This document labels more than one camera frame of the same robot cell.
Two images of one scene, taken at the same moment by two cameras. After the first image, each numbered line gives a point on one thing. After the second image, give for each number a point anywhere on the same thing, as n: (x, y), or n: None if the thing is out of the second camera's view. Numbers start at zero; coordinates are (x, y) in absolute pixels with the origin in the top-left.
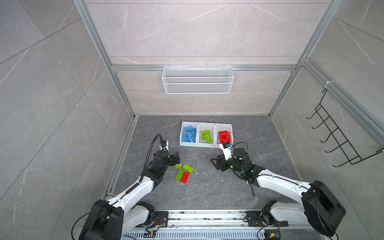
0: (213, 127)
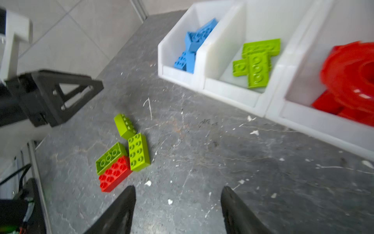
0: (308, 29)
